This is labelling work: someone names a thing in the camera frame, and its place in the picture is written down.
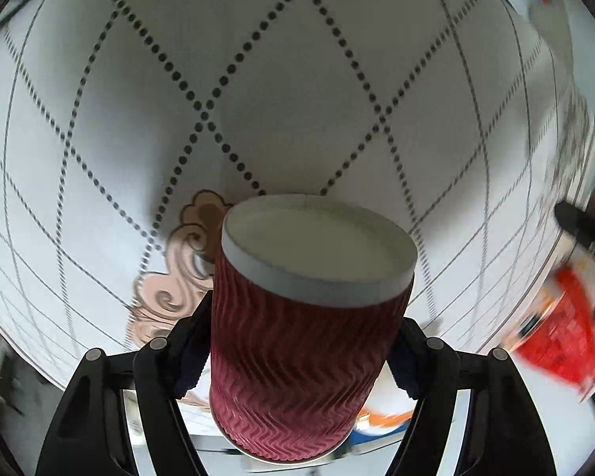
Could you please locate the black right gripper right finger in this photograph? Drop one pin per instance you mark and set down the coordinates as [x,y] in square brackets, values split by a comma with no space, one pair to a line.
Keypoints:
[503,433]

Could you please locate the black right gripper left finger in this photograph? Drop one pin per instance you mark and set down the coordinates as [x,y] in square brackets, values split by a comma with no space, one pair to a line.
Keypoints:
[90,431]

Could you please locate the red ribbed paper cup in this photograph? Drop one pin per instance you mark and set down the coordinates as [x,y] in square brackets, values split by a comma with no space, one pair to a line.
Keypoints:
[308,296]

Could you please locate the orange mesh bag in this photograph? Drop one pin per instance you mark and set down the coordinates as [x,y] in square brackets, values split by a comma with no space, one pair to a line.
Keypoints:
[556,334]

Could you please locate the floral patterned tablecloth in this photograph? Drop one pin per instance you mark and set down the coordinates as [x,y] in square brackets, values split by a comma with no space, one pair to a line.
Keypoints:
[128,127]

